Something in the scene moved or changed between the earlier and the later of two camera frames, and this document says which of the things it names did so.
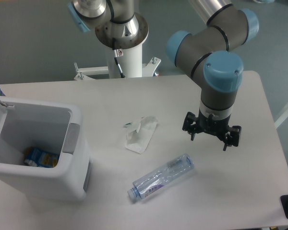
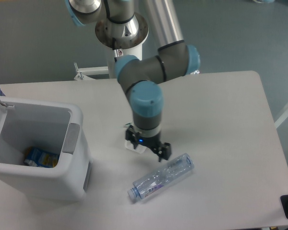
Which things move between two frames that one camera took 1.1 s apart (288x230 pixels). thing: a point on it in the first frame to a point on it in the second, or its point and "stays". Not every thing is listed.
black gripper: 218,127 to 163,150
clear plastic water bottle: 150,183 stays
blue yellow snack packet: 34,157 stays
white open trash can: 17,125 stays
